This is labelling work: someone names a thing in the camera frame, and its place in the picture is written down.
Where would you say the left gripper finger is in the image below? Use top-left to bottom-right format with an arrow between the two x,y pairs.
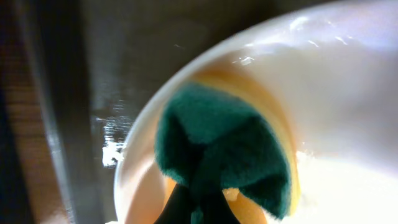
154,184 -> 240,224

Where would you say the green and yellow sponge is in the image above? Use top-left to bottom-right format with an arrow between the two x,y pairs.
154,70 -> 300,223

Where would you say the white plate with yellow stain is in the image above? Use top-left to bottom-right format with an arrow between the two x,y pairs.
114,1 -> 397,223

